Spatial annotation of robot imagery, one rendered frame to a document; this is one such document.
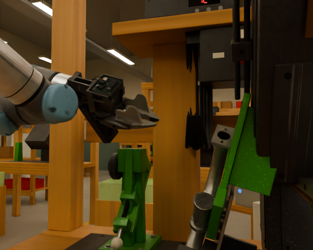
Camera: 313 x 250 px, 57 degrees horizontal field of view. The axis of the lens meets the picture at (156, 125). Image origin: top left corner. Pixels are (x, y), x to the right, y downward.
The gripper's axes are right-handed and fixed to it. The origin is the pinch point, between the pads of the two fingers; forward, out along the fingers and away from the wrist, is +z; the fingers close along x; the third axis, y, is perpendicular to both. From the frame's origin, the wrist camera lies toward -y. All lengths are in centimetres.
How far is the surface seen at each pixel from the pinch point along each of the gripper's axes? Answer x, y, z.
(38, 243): -21, -43, -28
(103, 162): 557, -891, -443
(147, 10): 36.6, 8.3, -17.2
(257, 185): -10.3, 3.7, 23.8
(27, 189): 148, -429, -313
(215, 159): -1.4, -3.6, 15.6
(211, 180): -3.4, -8.7, 16.0
